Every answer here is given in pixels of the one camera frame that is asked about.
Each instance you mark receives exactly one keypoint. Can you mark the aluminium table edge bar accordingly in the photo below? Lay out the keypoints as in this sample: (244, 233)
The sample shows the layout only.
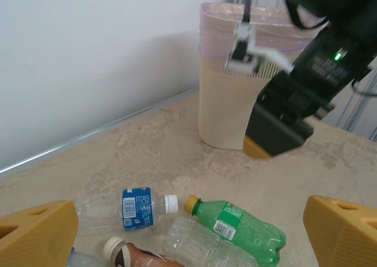
(88, 133)

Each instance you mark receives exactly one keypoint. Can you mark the blue label bottle white cap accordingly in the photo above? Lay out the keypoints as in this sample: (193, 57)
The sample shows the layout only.
(138, 208)

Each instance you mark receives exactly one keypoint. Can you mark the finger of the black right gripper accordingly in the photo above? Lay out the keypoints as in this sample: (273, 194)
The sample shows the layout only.
(253, 149)
(277, 131)

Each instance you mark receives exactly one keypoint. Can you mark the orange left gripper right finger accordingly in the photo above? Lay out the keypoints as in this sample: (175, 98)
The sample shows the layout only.
(344, 237)

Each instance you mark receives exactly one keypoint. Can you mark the pink bin liner bag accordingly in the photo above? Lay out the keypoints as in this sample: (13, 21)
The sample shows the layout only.
(218, 28)

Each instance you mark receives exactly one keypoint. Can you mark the brown drink bottle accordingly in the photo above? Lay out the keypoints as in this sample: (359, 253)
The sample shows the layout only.
(141, 258)

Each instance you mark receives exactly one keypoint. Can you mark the beige plastic waste bin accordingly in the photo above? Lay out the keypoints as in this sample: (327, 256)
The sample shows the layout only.
(224, 108)

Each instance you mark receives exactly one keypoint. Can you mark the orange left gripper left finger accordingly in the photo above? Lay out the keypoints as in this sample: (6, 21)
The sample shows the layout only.
(35, 237)

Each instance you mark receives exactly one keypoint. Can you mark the green plastic bottle yellow cap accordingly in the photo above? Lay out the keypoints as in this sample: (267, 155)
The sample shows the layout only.
(235, 225)

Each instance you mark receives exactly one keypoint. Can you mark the long clear plastic bottle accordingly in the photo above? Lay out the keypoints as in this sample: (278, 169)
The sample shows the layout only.
(200, 249)

